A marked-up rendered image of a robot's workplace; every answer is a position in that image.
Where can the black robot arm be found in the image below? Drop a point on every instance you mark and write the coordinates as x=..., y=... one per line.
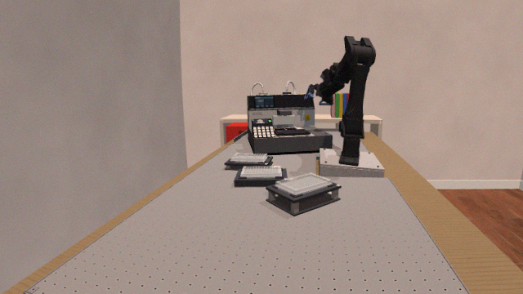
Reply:
x=363, y=52

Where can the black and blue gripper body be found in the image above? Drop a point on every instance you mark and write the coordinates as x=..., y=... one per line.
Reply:
x=325, y=93

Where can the white well plate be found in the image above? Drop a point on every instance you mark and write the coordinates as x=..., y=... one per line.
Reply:
x=292, y=185
x=249, y=158
x=261, y=172

